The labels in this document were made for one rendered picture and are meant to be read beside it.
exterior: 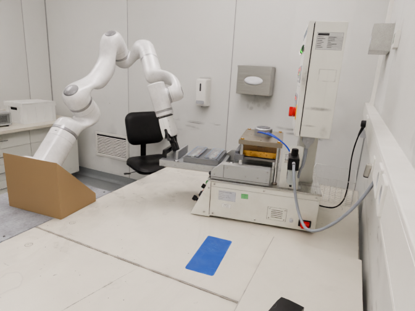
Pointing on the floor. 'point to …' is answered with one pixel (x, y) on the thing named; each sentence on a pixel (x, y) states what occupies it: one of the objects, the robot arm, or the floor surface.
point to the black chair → (146, 131)
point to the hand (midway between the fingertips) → (175, 146)
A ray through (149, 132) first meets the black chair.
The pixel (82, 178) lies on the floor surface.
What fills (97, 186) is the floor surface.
